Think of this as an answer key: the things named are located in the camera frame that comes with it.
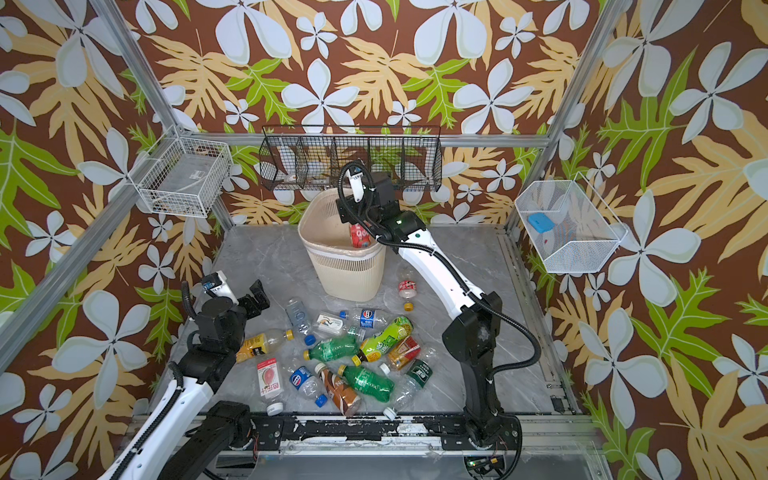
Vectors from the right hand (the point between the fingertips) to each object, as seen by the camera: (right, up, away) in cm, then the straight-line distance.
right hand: (348, 192), depth 78 cm
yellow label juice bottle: (-25, -42, +6) cm, 49 cm away
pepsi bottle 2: (-12, -50, 0) cm, 52 cm away
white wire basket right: (+62, -9, +4) cm, 63 cm away
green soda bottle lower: (+5, -50, -1) cm, 51 cm away
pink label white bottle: (-21, -51, 0) cm, 55 cm away
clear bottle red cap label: (+17, -28, +18) cm, 37 cm away
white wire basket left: (-49, +6, +8) cm, 50 cm away
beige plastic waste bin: (-3, -21, +4) cm, 22 cm away
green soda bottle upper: (-4, -43, +5) cm, 44 cm away
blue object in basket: (+55, -7, +8) cm, 56 cm away
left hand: (-28, -24, -1) cm, 37 cm away
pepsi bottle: (+4, -36, +11) cm, 38 cm away
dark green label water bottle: (+19, -49, 0) cm, 52 cm away
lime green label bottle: (+13, -39, +8) cm, 42 cm away
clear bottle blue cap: (-18, -34, +13) cm, 41 cm away
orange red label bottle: (+15, -44, +4) cm, 47 cm away
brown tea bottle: (-1, -53, -3) cm, 53 cm away
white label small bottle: (-7, -37, +10) cm, 39 cm away
